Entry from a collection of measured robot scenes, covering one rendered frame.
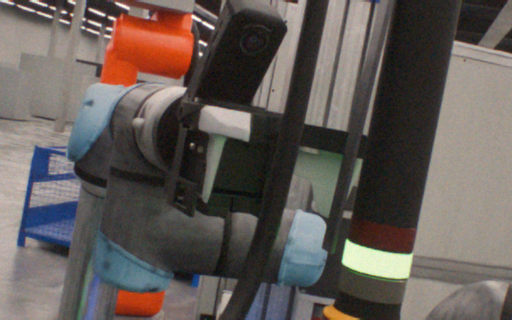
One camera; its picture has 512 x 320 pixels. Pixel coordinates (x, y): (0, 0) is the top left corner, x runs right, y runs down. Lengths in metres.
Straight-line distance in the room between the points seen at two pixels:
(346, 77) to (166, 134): 0.80
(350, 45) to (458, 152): 1.16
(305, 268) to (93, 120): 0.43
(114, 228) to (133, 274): 0.04
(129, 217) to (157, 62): 3.80
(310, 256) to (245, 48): 0.26
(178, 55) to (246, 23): 3.94
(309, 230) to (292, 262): 0.04
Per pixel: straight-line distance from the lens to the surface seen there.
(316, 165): 0.52
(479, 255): 2.58
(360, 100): 0.38
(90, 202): 1.12
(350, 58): 1.38
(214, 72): 0.56
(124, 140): 0.70
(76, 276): 1.17
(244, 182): 0.53
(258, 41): 0.55
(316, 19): 0.31
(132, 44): 4.44
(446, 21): 0.38
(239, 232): 0.71
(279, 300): 1.41
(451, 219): 2.50
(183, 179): 0.54
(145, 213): 0.69
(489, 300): 0.94
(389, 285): 0.38
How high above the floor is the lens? 1.67
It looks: 3 degrees down
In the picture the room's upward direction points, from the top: 10 degrees clockwise
